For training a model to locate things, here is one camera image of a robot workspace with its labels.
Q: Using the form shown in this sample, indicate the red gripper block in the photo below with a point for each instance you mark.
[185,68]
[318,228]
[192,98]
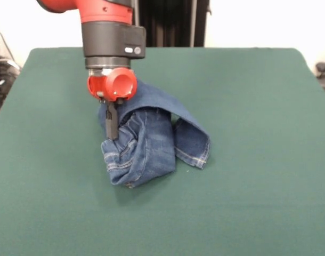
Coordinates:
[109,85]

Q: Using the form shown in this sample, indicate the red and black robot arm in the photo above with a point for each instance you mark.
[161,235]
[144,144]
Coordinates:
[109,37]

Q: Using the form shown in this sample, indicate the blue denim jeans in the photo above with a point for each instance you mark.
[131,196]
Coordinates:
[157,149]

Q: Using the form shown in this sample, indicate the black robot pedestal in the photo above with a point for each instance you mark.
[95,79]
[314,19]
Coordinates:
[175,24]

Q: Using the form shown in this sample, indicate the dark green table cloth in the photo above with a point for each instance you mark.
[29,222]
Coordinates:
[231,200]

